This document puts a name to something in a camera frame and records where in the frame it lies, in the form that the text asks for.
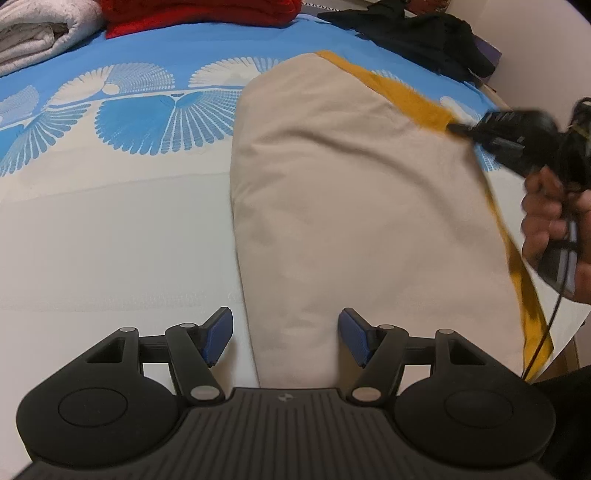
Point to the white folded quilt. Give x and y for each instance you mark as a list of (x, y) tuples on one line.
[(33, 31)]

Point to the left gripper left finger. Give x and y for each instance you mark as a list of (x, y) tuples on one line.
[(193, 350)]

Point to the dark red cushion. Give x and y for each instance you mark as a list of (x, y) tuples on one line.
[(422, 7)]

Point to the black clothes pile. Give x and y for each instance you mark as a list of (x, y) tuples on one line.
[(439, 42)]

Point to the person right hand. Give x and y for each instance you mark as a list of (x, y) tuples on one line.
[(546, 205)]

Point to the purple paper bag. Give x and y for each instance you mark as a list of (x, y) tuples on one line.
[(489, 51)]

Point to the blue fan-pattern bed sheet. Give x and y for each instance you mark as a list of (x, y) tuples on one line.
[(117, 224)]

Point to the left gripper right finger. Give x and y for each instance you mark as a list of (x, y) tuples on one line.
[(379, 351)]

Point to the beige and mustard hooded jacket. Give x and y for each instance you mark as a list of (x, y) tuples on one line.
[(347, 191)]

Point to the red folded blanket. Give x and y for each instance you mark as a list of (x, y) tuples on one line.
[(128, 17)]

